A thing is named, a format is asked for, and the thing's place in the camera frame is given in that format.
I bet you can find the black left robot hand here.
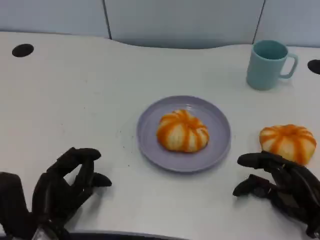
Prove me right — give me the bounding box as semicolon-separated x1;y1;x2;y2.
31;146;113;232

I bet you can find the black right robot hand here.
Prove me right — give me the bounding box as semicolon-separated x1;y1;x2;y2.
232;151;320;238

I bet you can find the orange and white bread roll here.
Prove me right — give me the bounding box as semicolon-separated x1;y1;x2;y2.
156;109;210;154
259;124;318;166

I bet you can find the lilac plate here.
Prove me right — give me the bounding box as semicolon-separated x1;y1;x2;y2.
136;95;232;174

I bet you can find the pale green mug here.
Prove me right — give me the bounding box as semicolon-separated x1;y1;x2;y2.
245;39;299;91

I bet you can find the grey desk partition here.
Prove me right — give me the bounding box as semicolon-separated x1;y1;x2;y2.
0;0;320;50

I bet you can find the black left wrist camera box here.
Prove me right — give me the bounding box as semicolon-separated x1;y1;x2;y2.
0;171;33;238

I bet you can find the black table cable hole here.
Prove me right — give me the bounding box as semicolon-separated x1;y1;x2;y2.
11;43;35;58
307;59;320;75

